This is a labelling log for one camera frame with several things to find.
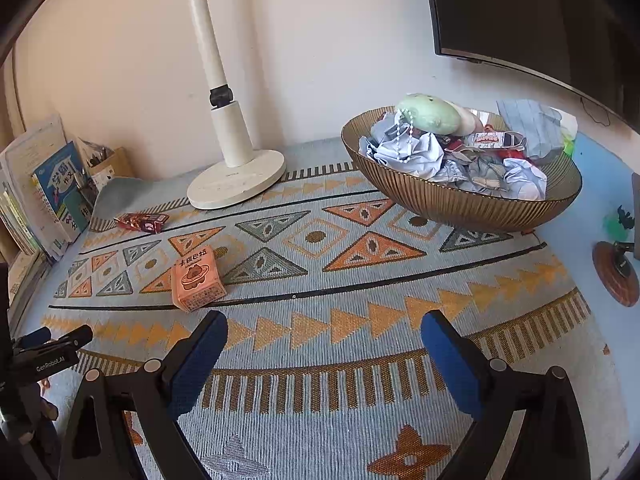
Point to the red and white long box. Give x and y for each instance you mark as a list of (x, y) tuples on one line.
[(492, 139)]

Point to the brown stationery box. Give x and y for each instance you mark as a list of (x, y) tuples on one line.
[(112, 170)]

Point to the orange small carton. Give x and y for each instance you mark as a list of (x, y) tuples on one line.
[(197, 280)]

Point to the row of upright books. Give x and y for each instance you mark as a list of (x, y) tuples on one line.
[(40, 185)]

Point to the patterned woven table mat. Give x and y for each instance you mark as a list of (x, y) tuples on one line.
[(325, 280)]

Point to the black wall television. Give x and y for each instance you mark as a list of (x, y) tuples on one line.
[(540, 10)]

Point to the stack of flat booklets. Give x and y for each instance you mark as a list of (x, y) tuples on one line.
[(22, 280)]

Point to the teal bookend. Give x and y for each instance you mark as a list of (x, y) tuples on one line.
[(77, 217)]

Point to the white desk lamp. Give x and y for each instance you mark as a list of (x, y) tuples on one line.
[(227, 180)]

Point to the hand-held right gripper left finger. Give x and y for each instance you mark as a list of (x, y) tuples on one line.
[(195, 365)]

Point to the white round plush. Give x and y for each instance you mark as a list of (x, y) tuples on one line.
[(465, 120)]

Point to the green round plush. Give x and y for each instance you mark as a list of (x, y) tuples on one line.
[(430, 112)]

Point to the figurine on brown round base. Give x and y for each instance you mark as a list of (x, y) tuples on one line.
[(620, 270)]

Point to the blue checked cloth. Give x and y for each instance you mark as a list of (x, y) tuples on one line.
[(532, 127)]

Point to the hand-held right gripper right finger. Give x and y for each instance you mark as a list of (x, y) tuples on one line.
[(450, 360)]

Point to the green and white tissue pack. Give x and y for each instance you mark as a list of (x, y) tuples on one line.
[(569, 132)]

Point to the brown ribbed bowl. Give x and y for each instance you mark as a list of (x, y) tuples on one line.
[(450, 205)]

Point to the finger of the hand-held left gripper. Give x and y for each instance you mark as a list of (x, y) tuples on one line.
[(35, 337), (72, 340)]

